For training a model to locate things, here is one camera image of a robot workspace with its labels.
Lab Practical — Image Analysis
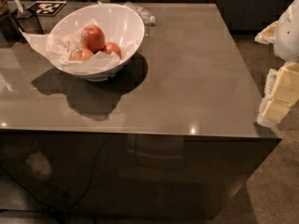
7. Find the clear plastic water bottle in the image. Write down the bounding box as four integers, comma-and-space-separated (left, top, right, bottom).
125, 2, 156, 25

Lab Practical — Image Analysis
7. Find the dark container with white utensil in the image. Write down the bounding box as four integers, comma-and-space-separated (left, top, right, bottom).
11, 0, 44, 35

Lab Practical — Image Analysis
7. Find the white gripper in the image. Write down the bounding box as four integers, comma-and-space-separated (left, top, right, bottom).
254, 0, 299, 127

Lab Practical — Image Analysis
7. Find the black fiducial marker card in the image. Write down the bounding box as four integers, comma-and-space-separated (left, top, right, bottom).
29, 1, 66, 17

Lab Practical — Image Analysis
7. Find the red apple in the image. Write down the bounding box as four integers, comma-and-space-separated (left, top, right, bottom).
102, 42, 121, 58
69, 48, 93, 62
80, 25, 106, 53

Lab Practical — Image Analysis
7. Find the white crumpled paper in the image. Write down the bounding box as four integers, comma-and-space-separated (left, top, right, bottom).
22, 19, 144, 81

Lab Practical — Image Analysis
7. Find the white bowl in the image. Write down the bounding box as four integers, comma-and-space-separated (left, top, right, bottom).
46, 4, 145, 81

